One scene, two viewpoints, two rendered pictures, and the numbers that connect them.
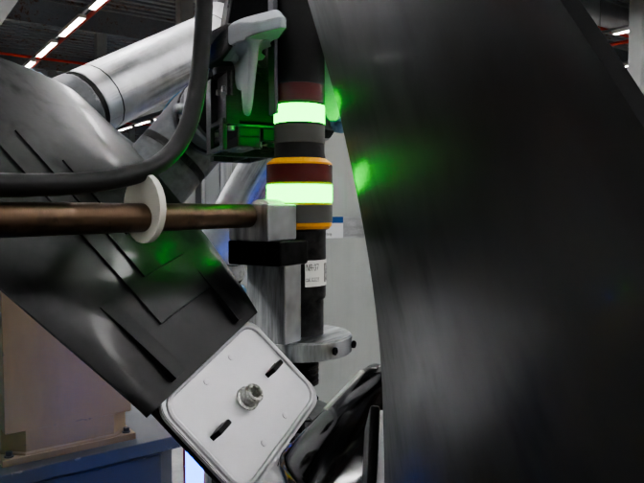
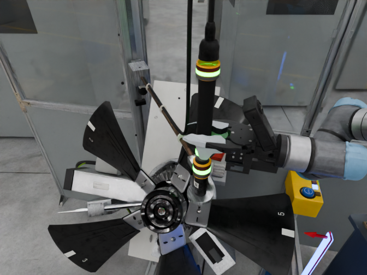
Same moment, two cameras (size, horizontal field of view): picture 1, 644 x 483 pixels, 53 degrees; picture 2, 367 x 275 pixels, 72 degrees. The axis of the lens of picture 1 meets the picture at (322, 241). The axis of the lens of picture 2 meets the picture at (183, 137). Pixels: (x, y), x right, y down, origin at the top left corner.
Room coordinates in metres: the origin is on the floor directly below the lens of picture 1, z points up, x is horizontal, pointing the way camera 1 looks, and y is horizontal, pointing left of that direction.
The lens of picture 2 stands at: (0.65, -0.37, 1.80)
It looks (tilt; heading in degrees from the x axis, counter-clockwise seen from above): 38 degrees down; 126
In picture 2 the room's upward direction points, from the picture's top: straight up
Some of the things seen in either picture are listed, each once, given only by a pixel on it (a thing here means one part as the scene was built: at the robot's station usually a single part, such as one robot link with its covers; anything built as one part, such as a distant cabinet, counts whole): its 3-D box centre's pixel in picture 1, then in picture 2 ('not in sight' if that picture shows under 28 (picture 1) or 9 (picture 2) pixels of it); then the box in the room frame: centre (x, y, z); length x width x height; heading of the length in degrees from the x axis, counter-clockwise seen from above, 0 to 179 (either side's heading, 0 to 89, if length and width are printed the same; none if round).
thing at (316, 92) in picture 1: (299, 95); not in sight; (0.43, 0.01, 1.43); 0.03 x 0.03 x 0.01
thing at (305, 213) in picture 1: (299, 213); (201, 170); (0.43, 0.01, 1.35); 0.04 x 0.04 x 0.01
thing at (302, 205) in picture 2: not in sight; (302, 192); (0.64, 0.43, 1.02); 0.16 x 0.10 x 0.11; 113
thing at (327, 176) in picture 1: (299, 173); (201, 162); (0.43, 0.01, 1.38); 0.04 x 0.04 x 0.01
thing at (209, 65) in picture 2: not in sight; (207, 70); (0.43, 0.01, 1.61); 0.04 x 0.04 x 0.03
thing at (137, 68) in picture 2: not in sight; (138, 73); (-0.11, 0.34, 1.35); 0.10 x 0.07 x 0.09; 148
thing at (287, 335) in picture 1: (291, 279); (199, 179); (0.42, 0.02, 1.31); 0.09 x 0.07 x 0.10; 148
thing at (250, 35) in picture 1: (252, 69); (207, 133); (0.42, 0.04, 1.44); 0.09 x 0.03 x 0.06; 13
